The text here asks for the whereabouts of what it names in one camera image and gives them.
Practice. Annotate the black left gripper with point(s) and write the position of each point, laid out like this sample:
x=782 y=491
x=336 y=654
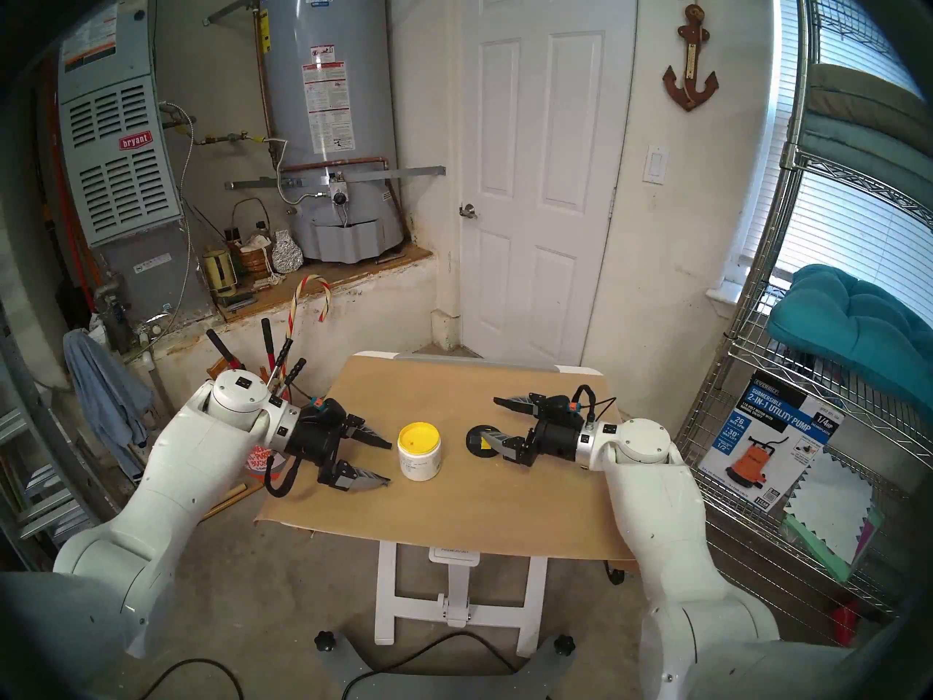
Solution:
x=317 y=436

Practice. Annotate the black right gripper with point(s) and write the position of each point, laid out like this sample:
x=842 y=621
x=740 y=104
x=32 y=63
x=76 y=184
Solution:
x=557 y=432

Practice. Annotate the black lid with yellow tape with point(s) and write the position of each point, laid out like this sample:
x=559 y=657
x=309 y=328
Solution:
x=475 y=443

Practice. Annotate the white paint jar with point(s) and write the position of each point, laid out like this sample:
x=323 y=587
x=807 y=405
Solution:
x=420 y=461

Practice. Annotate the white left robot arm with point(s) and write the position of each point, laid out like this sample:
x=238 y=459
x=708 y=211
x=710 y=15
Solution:
x=175 y=502

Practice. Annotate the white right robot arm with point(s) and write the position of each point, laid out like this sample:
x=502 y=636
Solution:
x=663 y=516

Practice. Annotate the orange plastic bucket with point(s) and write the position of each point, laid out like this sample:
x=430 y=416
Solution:
x=256 y=461

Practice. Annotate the black-grip hedge shears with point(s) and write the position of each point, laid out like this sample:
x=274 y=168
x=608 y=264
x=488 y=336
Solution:
x=283 y=356

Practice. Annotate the striped candy cane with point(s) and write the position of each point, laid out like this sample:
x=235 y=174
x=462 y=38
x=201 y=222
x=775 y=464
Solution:
x=326 y=297

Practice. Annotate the black caster wheel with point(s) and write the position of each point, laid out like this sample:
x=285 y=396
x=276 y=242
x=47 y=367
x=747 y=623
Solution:
x=615 y=573

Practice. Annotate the wooden heater platform board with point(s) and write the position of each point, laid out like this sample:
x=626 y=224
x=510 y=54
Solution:
x=321 y=279

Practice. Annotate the wooden top folding table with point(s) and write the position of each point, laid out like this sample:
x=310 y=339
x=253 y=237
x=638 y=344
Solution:
x=459 y=618

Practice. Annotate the black base knob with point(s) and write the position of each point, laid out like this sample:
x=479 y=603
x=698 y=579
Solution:
x=565 y=644
x=325 y=641

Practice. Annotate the white pvc pipe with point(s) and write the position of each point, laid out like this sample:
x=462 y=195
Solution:
x=164 y=407

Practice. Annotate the crumpled foil bundle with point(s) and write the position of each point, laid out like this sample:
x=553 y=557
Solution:
x=286 y=254

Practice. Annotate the yellow plastic jug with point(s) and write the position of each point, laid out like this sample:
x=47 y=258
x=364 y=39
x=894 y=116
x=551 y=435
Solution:
x=219 y=272

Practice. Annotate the white window sill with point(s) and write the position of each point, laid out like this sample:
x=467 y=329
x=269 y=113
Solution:
x=725 y=297

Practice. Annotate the utility pump box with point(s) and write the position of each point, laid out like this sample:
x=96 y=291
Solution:
x=765 y=443

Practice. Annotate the blue hanging cloth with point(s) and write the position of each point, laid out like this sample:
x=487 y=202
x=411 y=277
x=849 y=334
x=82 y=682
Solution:
x=106 y=399

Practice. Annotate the white panel door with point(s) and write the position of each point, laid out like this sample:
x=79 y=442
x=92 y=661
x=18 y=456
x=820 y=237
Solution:
x=547 y=159

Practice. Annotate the aluminium ladder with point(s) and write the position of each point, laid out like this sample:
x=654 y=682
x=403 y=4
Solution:
x=44 y=502

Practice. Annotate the white scalloped sheet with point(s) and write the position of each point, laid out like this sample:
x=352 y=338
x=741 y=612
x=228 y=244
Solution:
x=827 y=509

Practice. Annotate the green flat board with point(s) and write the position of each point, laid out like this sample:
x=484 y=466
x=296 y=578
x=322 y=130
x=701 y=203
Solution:
x=824 y=560

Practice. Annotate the gas pipe with yellow valve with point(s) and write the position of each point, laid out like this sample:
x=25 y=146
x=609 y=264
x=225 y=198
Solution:
x=233 y=137

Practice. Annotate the teal tufted cushion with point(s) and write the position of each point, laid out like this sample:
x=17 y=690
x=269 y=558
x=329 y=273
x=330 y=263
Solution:
x=853 y=327

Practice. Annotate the flexible metal conduit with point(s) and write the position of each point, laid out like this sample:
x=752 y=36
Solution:
x=191 y=137

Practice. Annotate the grey water heater tank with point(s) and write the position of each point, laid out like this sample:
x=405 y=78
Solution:
x=328 y=86

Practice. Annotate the grey Bryant furnace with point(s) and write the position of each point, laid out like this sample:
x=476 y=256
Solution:
x=116 y=166

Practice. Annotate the white window blinds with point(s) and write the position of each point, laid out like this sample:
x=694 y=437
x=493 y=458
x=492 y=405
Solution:
x=845 y=232

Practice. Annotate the red plastic item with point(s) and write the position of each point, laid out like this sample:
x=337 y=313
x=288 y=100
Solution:
x=844 y=625

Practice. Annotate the grey-green folded cushion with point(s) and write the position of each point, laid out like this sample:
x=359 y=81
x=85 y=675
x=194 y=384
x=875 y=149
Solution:
x=860 y=152

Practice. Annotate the olive folded cushion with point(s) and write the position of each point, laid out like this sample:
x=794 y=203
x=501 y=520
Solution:
x=875 y=93

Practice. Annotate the white light switch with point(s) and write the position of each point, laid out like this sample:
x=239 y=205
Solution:
x=655 y=165

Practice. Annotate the rusty anchor wall decoration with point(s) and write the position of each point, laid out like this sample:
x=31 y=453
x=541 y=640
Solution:
x=690 y=86

